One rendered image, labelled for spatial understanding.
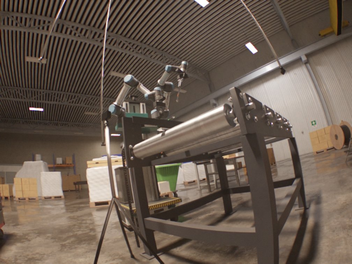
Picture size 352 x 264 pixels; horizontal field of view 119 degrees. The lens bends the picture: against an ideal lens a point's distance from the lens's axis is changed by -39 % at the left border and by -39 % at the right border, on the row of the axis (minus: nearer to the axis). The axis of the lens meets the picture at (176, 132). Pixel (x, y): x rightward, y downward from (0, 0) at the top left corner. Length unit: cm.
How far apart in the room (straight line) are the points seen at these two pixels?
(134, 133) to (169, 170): 292
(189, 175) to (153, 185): 615
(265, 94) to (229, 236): 1158
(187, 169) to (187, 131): 758
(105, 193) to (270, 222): 439
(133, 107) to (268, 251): 235
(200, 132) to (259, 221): 48
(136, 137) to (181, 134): 61
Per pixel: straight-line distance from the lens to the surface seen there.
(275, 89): 1199
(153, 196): 234
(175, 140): 91
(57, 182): 918
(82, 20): 985
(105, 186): 476
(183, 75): 188
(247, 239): 80
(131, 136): 138
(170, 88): 235
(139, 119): 145
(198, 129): 80
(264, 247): 77
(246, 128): 64
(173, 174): 430
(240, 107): 66
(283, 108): 1162
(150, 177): 232
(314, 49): 1198
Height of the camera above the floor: 65
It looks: 14 degrees up
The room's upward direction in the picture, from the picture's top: 10 degrees counter-clockwise
